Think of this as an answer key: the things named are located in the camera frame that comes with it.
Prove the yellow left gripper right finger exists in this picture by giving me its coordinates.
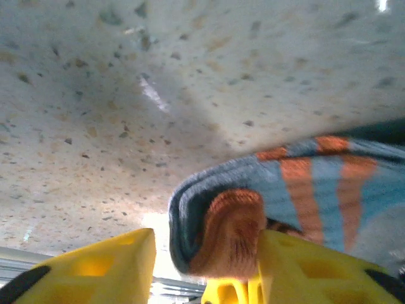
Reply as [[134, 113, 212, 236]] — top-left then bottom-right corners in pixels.
[[201, 229, 405, 304]]

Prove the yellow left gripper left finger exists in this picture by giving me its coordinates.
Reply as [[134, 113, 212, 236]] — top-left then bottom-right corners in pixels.
[[0, 227, 158, 304]]

